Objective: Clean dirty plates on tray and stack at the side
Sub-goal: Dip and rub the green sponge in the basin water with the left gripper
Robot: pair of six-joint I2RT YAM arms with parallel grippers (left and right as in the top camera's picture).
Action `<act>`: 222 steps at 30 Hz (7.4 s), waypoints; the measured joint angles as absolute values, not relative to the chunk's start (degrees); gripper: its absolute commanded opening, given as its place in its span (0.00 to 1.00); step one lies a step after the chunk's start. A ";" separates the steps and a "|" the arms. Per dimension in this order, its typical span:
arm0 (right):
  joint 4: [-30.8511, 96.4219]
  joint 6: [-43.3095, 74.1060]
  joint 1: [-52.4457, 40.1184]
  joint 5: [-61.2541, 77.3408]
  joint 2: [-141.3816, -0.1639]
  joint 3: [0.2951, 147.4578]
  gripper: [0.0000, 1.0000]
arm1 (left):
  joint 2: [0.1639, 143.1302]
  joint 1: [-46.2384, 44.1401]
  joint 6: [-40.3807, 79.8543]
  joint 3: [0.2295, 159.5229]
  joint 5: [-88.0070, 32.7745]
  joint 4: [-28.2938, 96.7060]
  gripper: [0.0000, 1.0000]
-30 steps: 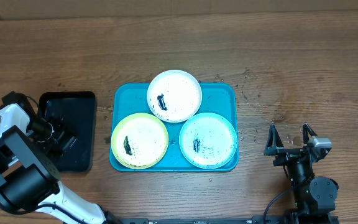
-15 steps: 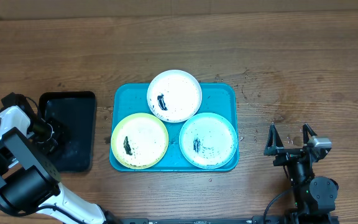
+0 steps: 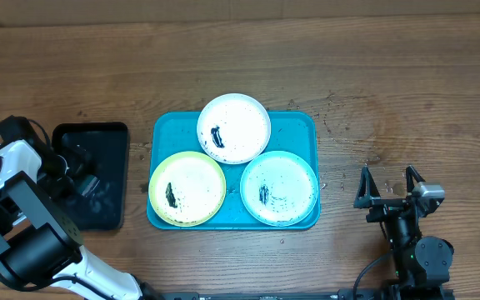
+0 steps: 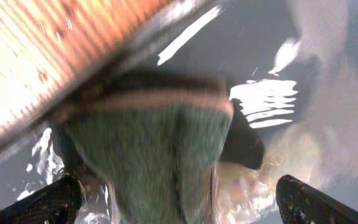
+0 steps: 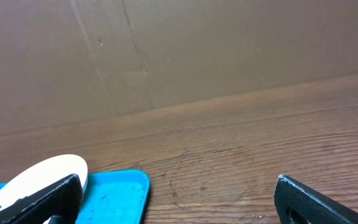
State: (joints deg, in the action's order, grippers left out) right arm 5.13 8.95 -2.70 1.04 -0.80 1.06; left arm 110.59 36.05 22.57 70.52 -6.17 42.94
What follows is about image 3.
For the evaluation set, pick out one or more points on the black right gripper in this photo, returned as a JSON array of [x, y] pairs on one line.
[[386, 207]]

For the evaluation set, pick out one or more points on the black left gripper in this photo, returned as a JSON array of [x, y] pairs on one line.
[[56, 187]]

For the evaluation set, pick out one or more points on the dark green sponge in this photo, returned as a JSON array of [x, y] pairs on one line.
[[87, 184]]

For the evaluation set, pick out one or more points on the yellow-green round plate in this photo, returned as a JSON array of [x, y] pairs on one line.
[[187, 189]]

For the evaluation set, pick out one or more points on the white round plate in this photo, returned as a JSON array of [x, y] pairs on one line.
[[233, 128]]

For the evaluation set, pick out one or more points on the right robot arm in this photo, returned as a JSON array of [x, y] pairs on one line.
[[421, 262]]

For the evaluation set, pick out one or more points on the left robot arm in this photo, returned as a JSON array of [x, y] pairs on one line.
[[40, 245]]

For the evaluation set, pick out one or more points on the black rectangular water tray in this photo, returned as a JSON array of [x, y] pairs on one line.
[[108, 142]]

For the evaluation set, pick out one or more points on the teal plastic serving tray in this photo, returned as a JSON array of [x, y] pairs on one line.
[[175, 132]]

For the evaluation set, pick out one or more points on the light blue round plate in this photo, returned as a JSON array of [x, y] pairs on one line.
[[279, 188]]

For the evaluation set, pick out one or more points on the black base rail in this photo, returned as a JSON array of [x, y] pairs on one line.
[[342, 294]]

